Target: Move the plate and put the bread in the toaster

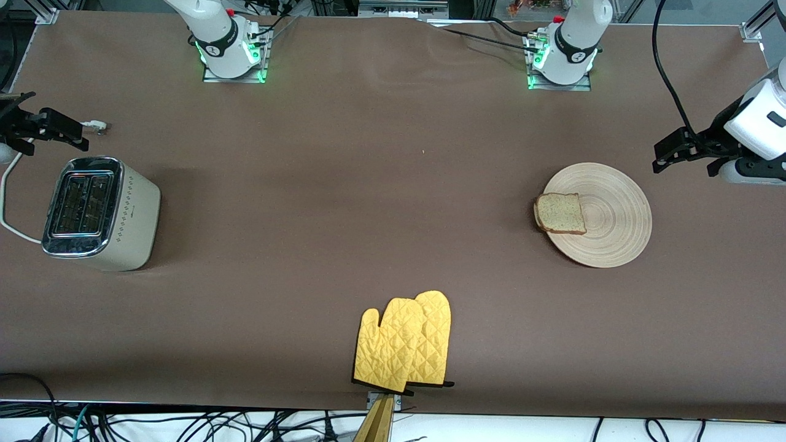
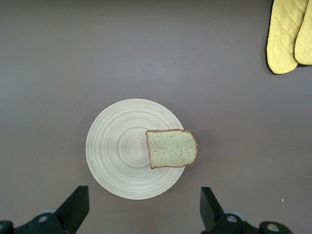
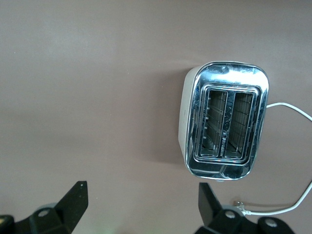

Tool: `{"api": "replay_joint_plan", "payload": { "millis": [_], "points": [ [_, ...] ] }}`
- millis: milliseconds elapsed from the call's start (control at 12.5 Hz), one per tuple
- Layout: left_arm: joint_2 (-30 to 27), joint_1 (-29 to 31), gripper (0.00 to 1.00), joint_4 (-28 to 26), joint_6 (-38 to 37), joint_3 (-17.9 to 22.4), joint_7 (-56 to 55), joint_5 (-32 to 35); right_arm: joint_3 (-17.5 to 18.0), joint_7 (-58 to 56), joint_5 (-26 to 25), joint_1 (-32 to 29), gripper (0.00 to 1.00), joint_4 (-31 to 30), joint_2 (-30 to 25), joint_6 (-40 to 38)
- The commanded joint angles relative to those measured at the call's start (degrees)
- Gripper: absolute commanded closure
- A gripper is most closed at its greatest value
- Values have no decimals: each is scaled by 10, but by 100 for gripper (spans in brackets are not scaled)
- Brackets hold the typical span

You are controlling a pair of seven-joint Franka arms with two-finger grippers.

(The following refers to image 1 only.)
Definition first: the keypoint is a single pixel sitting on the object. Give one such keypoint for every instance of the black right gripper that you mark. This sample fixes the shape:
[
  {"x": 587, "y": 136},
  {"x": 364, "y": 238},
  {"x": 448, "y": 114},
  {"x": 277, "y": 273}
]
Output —
[{"x": 18, "y": 121}]

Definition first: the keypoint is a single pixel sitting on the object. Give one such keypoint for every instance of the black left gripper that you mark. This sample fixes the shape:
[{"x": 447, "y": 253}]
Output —
[{"x": 716, "y": 133}]

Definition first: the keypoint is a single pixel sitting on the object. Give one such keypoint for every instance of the round wooden plate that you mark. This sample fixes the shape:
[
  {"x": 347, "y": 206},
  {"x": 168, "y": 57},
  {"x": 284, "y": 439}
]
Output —
[{"x": 614, "y": 215}]

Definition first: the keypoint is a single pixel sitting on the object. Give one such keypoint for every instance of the slice of brown bread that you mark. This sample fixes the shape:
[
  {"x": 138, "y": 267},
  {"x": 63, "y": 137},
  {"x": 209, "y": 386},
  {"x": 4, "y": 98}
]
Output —
[{"x": 562, "y": 213}]

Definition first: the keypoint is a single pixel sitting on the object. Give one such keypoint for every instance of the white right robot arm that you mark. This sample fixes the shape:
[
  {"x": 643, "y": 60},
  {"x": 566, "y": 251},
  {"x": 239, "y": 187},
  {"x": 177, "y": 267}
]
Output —
[{"x": 218, "y": 43}]

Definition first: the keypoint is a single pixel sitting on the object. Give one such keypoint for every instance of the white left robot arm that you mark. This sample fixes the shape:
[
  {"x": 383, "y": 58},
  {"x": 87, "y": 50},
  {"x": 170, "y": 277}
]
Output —
[{"x": 574, "y": 43}]

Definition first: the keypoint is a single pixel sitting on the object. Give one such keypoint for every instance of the cream and chrome toaster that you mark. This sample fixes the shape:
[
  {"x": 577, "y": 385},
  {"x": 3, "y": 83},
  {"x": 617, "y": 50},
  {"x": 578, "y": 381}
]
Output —
[{"x": 123, "y": 215}]

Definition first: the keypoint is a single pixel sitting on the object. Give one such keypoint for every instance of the brown table cover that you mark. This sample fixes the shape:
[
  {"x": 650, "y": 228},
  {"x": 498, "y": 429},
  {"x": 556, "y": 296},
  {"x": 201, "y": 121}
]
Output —
[{"x": 393, "y": 123}]

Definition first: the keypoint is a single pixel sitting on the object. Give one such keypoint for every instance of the yellow quilted oven mitt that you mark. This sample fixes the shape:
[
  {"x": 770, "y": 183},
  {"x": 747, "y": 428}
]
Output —
[
  {"x": 436, "y": 331},
  {"x": 387, "y": 344}
]

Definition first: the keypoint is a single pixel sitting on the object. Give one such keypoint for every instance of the grey metal equipment box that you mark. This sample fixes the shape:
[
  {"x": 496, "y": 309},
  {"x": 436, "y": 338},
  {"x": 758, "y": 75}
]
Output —
[{"x": 402, "y": 9}]

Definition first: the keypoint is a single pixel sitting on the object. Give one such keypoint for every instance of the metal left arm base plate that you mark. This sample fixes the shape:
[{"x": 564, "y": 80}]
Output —
[{"x": 583, "y": 86}]

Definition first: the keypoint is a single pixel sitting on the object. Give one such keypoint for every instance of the aluminium frame profile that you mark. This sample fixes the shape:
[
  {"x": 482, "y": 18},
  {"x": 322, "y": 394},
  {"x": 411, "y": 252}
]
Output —
[{"x": 758, "y": 21}]

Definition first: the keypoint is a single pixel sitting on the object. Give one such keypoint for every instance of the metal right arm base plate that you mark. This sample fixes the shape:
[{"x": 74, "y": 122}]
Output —
[{"x": 261, "y": 67}]

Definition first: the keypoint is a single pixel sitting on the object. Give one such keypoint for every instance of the small metal mount plate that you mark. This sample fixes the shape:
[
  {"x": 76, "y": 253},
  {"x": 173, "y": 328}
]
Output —
[{"x": 398, "y": 402}]

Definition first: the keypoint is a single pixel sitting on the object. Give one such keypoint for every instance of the brass coloured mount bar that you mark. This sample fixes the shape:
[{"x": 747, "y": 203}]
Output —
[{"x": 377, "y": 426}]

